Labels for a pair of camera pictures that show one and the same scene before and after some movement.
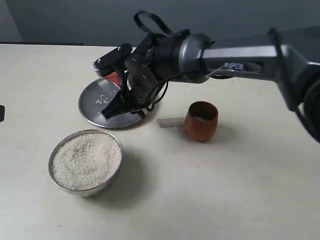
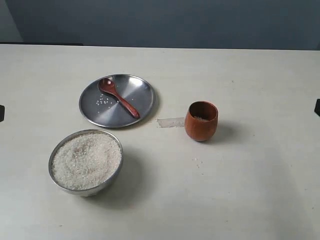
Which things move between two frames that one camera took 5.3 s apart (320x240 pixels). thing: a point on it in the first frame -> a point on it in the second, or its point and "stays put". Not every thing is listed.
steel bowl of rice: (85, 162) stays put
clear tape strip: (173, 122) stays put
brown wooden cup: (201, 120) stays put
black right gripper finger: (122, 103) -> (317, 109)
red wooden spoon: (114, 77) -> (107, 85)
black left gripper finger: (2, 113) stays put
